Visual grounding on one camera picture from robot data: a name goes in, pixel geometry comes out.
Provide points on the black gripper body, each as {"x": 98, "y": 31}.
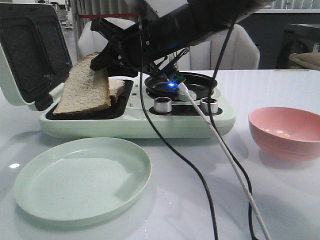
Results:
{"x": 137, "y": 46}

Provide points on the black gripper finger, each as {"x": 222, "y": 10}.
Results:
{"x": 108, "y": 30}
{"x": 103, "y": 59}

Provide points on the bread slice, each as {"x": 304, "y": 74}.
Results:
{"x": 116, "y": 88}
{"x": 85, "y": 90}

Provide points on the mint green sandwich maker lid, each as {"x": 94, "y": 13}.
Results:
{"x": 34, "y": 58}

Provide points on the pink bowl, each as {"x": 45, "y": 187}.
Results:
{"x": 304, "y": 127}

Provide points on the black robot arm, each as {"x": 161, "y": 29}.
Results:
{"x": 193, "y": 22}

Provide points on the mint green breakfast maker base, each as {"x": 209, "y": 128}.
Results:
{"x": 182, "y": 122}

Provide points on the left beige upholstered chair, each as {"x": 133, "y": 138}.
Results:
{"x": 90, "y": 41}

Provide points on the beige upholstered chair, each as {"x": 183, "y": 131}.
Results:
{"x": 90, "y": 41}
{"x": 240, "y": 53}

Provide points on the red barrier belt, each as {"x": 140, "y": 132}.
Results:
{"x": 115, "y": 15}

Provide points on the white refrigerator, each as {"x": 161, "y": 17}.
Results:
{"x": 163, "y": 7}

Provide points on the left silver control knob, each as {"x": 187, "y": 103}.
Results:
{"x": 162, "y": 105}

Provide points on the silver control knob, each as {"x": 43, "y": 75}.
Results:
{"x": 209, "y": 105}
{"x": 162, "y": 105}

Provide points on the black round frying pan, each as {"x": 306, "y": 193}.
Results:
{"x": 196, "y": 82}

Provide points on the right silver control knob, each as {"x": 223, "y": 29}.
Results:
{"x": 209, "y": 105}

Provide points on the right beige upholstered chair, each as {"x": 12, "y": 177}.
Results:
{"x": 240, "y": 53}

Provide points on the mint green round plate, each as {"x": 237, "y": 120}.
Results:
{"x": 83, "y": 182}

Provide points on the beige cushion at right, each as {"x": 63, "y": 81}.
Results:
{"x": 307, "y": 60}

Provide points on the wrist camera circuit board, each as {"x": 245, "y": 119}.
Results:
{"x": 171, "y": 72}

